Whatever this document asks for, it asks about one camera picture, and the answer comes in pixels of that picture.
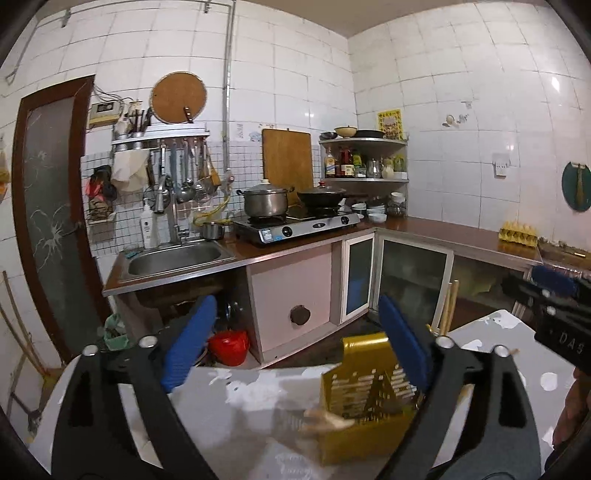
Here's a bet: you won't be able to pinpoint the person's right hand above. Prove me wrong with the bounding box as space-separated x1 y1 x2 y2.
553 368 590 448

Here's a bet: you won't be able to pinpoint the wooden sticks by wall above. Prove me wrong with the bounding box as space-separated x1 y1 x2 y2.
0 270 52 384

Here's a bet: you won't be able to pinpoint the steel wall utensil rack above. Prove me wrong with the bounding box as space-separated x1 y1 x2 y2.
111 122 222 204

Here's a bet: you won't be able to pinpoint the steel kitchen sink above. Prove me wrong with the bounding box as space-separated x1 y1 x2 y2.
121 241 233 281

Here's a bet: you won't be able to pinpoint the yellow egg tray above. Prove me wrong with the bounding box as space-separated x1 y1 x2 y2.
498 221 539 248

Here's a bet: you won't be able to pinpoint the steel corner shelf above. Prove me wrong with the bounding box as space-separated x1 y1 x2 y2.
318 127 409 184

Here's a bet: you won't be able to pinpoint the steel cooking pot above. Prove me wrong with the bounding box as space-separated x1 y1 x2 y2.
236 179 294 218

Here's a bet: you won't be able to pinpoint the white dish soap bottle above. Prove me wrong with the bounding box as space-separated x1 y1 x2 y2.
140 202 158 249

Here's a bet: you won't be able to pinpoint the grey animal print tablecloth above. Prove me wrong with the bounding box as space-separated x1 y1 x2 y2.
30 310 590 479

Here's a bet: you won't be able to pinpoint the grey metal spoon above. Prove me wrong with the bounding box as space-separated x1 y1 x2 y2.
298 408 356 435

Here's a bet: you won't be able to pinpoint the black wok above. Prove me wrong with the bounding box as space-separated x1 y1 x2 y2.
297 181 361 211

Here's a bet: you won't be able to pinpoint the kitchen counter with cabinets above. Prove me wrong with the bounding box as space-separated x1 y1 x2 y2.
104 218 590 367

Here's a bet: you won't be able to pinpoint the dark wooden glass door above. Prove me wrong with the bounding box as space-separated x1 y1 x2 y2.
11 76 111 361

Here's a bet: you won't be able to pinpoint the rectangular wooden cutting board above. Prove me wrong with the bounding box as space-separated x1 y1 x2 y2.
262 128 314 191

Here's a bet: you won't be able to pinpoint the silver gas stove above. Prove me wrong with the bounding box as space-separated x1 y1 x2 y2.
232 211 361 246

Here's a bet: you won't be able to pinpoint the yellow wall poster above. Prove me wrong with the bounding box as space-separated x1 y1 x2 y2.
377 109 405 141

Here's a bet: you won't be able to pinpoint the white electric box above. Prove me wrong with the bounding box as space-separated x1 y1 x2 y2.
87 100 124 129

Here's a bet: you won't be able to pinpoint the white wall socket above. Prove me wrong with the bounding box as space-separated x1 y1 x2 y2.
491 152 511 178

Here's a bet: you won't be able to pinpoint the yellow perforated utensil holder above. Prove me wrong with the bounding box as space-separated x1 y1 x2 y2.
318 333 419 465

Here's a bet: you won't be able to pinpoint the round wooden cutting board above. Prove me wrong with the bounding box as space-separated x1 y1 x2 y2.
150 71 207 124

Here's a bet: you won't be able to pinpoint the red pot under sink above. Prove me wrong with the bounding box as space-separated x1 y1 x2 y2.
207 330 250 367

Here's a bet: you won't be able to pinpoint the wooden chopstick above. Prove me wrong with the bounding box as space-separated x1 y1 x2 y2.
439 279 460 336

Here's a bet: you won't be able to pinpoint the green round wall board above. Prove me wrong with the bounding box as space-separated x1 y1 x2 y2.
561 162 591 212

